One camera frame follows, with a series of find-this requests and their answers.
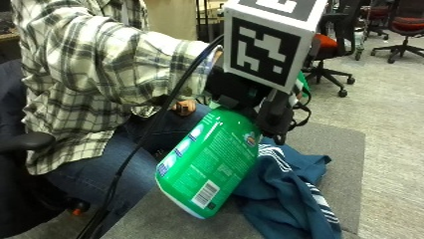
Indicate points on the green spray bottle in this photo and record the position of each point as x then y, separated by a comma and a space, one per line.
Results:
207, 159

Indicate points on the white cube with black markers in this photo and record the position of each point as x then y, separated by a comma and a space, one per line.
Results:
264, 46

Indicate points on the the person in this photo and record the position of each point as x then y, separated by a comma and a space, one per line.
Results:
80, 76

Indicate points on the black chair with orange seat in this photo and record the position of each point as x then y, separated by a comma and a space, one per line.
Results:
328, 46

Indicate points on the blue striped cloth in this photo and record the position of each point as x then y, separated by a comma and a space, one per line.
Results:
282, 186

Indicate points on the black office chair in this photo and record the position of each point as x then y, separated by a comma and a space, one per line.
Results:
20, 166

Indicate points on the dark chair with red seat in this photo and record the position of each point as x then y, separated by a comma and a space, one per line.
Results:
375, 15

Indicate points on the black chair with red seat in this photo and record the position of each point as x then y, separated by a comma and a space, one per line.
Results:
405, 25

